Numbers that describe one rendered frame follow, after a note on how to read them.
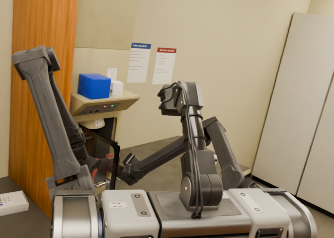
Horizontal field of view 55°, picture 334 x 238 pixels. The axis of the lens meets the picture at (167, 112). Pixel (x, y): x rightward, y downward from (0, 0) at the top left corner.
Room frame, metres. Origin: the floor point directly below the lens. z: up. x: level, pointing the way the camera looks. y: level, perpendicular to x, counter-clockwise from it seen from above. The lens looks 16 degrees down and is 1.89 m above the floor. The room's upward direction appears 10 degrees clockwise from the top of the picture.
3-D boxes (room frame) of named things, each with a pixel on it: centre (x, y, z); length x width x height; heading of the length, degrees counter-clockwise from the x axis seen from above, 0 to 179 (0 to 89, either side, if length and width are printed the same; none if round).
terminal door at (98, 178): (1.26, 0.29, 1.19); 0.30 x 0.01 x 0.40; 56
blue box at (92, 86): (1.38, 0.33, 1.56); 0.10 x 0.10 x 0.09; 50
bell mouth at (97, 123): (1.55, 0.39, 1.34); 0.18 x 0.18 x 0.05
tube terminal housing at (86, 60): (1.55, 0.42, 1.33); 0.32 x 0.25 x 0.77; 140
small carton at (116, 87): (1.47, 0.26, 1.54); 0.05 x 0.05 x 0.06; 35
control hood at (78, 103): (1.44, 0.28, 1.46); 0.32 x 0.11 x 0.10; 140
